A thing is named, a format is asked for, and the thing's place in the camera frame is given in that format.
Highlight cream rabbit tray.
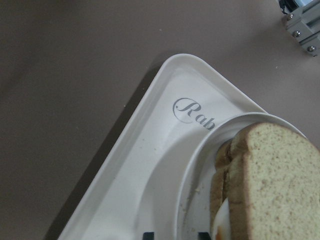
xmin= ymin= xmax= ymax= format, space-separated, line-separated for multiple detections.
xmin=59 ymin=54 xmax=262 ymax=240

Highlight aluminium frame post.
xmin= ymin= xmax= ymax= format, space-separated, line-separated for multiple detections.
xmin=278 ymin=0 xmax=320 ymax=57

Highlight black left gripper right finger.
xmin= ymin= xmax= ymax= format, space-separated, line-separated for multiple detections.
xmin=197 ymin=232 xmax=211 ymax=240

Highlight fried egg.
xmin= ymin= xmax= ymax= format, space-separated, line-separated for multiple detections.
xmin=211 ymin=198 xmax=232 ymax=240

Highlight bread slice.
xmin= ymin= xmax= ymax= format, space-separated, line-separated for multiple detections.
xmin=227 ymin=123 xmax=320 ymax=240
xmin=209 ymin=139 xmax=242 ymax=240

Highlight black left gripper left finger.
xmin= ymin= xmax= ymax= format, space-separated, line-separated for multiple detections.
xmin=142 ymin=232 xmax=155 ymax=240

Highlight bread slice on plate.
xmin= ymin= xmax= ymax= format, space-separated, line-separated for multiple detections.
xmin=209 ymin=139 xmax=242 ymax=240

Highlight white round plate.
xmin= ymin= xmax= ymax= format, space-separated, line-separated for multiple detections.
xmin=175 ymin=112 xmax=301 ymax=240

